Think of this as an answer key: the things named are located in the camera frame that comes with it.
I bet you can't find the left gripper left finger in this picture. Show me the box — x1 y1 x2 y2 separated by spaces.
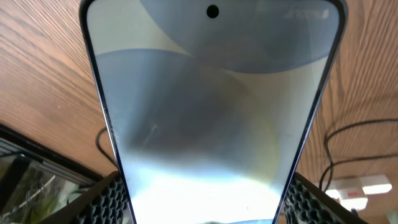
40 171 129 224

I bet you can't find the blue-screen Samsung smartphone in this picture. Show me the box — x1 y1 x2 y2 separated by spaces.
79 0 348 224

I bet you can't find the black USB charging cable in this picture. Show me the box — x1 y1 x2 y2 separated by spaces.
95 118 398 194

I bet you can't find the white power strip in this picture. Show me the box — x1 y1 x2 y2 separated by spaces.
325 174 392 211

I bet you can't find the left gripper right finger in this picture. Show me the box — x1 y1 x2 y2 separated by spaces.
284 172 367 224

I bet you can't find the white charger plug adapter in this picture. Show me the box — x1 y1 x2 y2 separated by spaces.
338 188 368 211

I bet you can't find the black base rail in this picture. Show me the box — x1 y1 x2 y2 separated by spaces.
1 124 103 185

